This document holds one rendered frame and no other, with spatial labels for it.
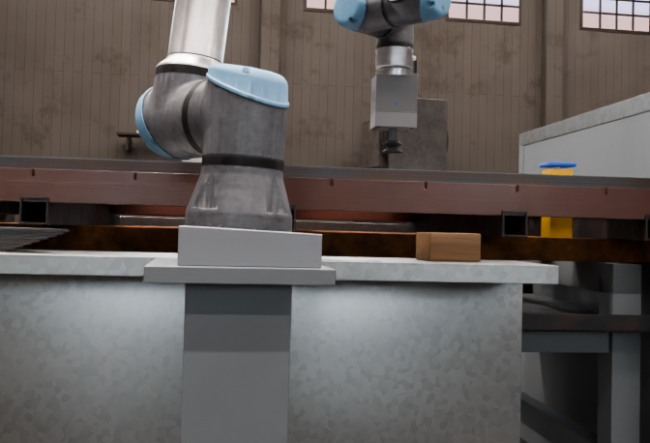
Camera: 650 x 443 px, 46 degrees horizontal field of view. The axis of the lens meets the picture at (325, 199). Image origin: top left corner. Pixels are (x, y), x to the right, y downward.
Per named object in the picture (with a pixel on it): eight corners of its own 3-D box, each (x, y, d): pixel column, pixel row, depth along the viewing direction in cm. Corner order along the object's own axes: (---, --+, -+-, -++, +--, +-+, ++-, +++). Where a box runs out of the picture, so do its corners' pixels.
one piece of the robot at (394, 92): (411, 67, 162) (409, 144, 162) (369, 65, 162) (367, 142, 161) (422, 57, 153) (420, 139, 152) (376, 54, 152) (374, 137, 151)
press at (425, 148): (426, 276, 1226) (429, 101, 1236) (452, 281, 1099) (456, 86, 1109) (337, 274, 1203) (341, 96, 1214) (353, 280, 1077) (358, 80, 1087)
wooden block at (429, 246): (429, 261, 134) (430, 232, 134) (415, 259, 139) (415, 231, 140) (481, 261, 137) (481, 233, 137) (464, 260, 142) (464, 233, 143)
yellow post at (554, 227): (540, 256, 172) (542, 170, 172) (562, 257, 172) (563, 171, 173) (549, 257, 167) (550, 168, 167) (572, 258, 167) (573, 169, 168)
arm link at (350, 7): (375, -22, 140) (411, -8, 148) (330, -12, 148) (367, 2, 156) (373, 21, 140) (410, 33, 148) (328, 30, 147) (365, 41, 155)
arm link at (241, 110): (238, 153, 101) (245, 51, 102) (177, 156, 110) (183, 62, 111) (303, 163, 110) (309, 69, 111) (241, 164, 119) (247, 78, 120)
